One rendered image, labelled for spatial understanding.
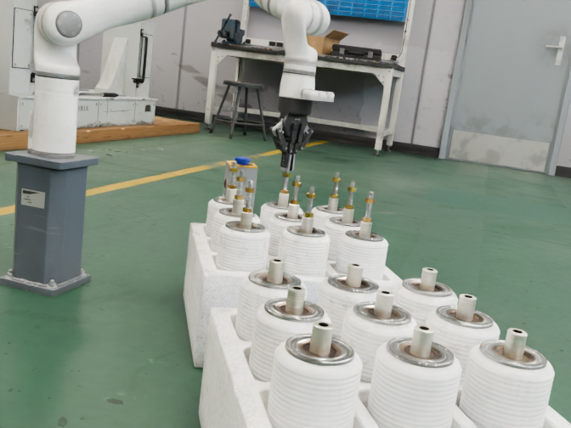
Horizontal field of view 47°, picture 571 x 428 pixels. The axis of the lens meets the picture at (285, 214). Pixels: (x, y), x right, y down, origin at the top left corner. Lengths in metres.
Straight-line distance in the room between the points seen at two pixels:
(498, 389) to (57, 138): 1.07
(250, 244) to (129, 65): 3.79
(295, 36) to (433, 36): 4.85
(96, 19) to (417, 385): 1.07
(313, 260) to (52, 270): 0.62
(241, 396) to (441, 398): 0.22
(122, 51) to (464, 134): 3.07
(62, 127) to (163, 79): 5.49
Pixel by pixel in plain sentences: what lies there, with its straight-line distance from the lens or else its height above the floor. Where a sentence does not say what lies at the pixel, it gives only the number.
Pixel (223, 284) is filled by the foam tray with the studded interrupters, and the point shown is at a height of 0.16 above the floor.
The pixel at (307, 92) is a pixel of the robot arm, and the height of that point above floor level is 0.51.
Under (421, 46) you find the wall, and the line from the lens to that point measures 6.24.
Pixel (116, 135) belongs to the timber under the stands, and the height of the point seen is 0.03.
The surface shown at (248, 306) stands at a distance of 0.92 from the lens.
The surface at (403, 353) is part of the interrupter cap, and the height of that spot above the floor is 0.25.
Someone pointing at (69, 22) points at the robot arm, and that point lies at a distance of 1.50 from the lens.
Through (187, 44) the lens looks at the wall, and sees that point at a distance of 6.88.
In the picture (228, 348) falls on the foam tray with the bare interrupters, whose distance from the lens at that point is 0.88.
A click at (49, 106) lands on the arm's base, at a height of 0.41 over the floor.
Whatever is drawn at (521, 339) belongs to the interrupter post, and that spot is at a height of 0.28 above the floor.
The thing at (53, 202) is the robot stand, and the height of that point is 0.21.
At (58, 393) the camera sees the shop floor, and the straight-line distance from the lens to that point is 1.14.
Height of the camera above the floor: 0.53
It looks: 12 degrees down
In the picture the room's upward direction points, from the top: 7 degrees clockwise
